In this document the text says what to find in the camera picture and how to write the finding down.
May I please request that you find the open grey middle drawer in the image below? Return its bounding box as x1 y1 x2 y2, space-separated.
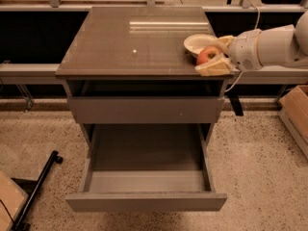
65 124 227 212

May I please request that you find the cardboard box right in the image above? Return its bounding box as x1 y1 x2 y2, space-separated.
279 85 308 159

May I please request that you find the white cable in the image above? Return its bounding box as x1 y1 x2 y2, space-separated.
224 3 262 93

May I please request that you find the red apple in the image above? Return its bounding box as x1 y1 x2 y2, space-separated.
196 46 221 65

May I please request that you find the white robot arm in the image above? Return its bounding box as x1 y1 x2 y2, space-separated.
195 12 308 76

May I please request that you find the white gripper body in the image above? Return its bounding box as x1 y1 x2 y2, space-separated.
228 29 262 71

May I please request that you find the grey drawer cabinet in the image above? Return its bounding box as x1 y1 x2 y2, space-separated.
55 6 235 197

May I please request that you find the white paper bowl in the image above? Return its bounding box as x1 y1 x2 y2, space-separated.
184 34 218 58

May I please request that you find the metal rail beam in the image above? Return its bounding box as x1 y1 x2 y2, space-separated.
0 64 308 85

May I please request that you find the black metal bar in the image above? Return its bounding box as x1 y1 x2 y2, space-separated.
11 150 64 231

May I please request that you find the cardboard box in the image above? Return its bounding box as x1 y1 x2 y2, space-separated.
0 171 28 231
279 85 308 159

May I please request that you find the cardboard box left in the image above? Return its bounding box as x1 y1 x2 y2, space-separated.
0 171 28 231

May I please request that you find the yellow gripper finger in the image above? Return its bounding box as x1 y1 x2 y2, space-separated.
195 54 235 76
218 35 234 46

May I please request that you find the closed grey top drawer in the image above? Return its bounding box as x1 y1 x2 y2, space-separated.
67 97 224 124

